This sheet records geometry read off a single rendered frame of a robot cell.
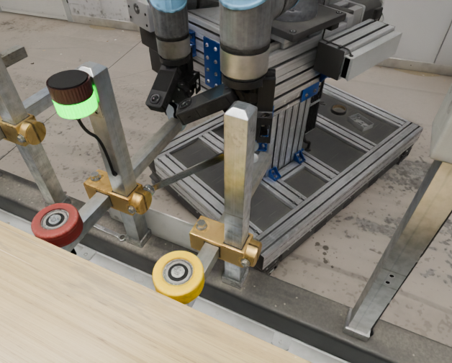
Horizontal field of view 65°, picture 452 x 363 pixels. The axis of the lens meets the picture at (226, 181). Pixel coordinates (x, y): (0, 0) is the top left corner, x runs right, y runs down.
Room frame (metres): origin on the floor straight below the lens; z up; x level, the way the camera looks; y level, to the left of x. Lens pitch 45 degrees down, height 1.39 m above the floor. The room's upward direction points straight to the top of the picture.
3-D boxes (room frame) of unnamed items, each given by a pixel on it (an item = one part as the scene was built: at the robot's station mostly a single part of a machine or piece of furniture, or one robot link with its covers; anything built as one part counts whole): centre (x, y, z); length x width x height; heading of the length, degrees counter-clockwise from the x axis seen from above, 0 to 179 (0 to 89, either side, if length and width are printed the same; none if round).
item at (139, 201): (0.52, 0.23, 0.85); 0.14 x 0.06 x 0.05; 65
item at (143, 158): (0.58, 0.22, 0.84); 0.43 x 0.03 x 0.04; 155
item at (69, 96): (0.47, 0.23, 1.13); 0.06 x 0.06 x 0.02
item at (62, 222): (0.40, 0.30, 0.85); 0.08 x 0.08 x 0.11
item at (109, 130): (0.51, 0.21, 0.90); 0.04 x 0.04 x 0.48; 65
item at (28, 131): (0.62, 0.45, 0.95); 0.14 x 0.06 x 0.05; 65
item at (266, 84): (0.52, -0.04, 1.06); 0.09 x 0.08 x 0.12; 85
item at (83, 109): (0.47, 0.23, 1.10); 0.06 x 0.06 x 0.02
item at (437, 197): (0.29, -0.26, 0.93); 0.05 x 0.05 x 0.45; 65
